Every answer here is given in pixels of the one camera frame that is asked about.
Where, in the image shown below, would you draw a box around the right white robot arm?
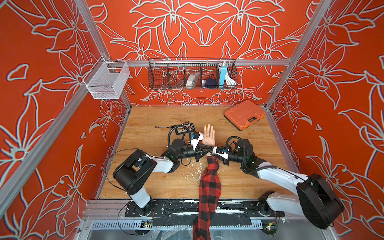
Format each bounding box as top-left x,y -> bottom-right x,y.
212,137 -> 345,229

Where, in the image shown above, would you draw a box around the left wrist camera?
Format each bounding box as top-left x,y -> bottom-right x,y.
191,132 -> 204,150

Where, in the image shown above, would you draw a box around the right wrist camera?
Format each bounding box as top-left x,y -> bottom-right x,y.
211,153 -> 230,166

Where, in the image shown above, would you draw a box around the red black plaid sleeve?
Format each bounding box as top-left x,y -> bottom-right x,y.
193,156 -> 222,240

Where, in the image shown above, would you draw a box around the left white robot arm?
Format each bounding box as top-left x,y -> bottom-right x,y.
113,139 -> 213,215

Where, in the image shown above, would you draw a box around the clear plastic wall bin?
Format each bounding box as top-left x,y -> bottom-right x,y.
84,61 -> 131,100

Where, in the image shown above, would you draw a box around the orange tool case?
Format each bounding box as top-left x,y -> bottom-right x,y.
224,100 -> 266,131

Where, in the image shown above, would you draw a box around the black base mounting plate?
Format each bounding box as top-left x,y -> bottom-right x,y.
125,199 -> 285,218

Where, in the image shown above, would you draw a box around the dark blue round object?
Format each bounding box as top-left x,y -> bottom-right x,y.
205,78 -> 217,90

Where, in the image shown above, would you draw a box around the clear plastic bag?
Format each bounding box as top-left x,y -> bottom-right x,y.
186,73 -> 200,90

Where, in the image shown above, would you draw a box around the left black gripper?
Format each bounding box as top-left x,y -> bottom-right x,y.
175,145 -> 212,164

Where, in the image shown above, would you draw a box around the pale mannequin hand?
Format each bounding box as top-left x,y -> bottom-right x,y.
202,124 -> 216,147

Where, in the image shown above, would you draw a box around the black wire wall basket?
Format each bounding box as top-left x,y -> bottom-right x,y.
148,57 -> 238,90

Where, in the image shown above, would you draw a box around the black charging board yellow connectors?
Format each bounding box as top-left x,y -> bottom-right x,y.
175,123 -> 195,135

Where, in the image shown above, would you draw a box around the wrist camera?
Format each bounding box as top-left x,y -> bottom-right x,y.
211,153 -> 230,166
191,132 -> 204,150

